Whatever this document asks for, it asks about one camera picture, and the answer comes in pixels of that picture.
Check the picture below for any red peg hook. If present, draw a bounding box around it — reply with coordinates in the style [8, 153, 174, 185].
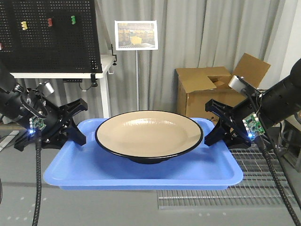
[47, 18, 53, 27]

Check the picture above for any metal floor grate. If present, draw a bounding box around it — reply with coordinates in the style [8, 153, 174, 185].
[157, 145, 284, 210]

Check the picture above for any left black corrugated cable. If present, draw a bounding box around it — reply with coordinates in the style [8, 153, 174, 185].
[32, 131, 43, 226]

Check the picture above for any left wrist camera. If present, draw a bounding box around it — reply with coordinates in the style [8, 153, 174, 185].
[36, 81, 54, 97]

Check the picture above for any green peg hook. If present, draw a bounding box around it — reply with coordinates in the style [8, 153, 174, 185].
[71, 15, 76, 25]

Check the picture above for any right green circuit board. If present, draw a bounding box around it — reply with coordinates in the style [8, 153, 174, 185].
[242, 113, 265, 141]

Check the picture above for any cardboard box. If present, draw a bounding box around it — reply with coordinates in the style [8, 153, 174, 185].
[174, 53, 270, 124]

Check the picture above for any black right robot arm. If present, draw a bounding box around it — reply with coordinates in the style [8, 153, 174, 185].
[205, 60, 301, 146]

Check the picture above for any tan plate with black rim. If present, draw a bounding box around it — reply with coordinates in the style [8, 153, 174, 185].
[95, 110, 204, 164]

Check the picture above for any black pegboard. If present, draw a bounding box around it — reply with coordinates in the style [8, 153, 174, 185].
[0, 0, 102, 73]

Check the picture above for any grey curtain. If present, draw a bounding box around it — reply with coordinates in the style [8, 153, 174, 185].
[14, 0, 301, 132]

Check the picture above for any yellow peg hook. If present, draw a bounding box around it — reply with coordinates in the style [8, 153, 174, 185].
[21, 21, 28, 31]

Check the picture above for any green circuit board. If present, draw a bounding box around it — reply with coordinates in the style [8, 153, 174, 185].
[242, 113, 265, 141]
[29, 116, 46, 131]

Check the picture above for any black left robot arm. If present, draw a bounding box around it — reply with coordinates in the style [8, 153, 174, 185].
[0, 64, 88, 149]

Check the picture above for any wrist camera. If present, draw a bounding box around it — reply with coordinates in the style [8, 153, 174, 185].
[36, 81, 54, 97]
[228, 75, 260, 97]

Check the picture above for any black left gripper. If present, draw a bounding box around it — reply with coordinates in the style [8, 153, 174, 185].
[14, 98, 88, 151]

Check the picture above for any left green circuit board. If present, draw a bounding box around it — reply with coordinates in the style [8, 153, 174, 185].
[29, 116, 46, 131]

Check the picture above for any blue plastic tray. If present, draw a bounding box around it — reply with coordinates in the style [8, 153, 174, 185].
[44, 118, 243, 190]

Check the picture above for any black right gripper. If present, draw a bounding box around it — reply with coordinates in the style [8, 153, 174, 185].
[204, 99, 254, 147]

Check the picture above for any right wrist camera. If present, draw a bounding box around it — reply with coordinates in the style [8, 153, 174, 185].
[228, 75, 260, 97]

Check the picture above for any photo sign on stand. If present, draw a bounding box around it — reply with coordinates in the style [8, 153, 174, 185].
[114, 20, 158, 111]

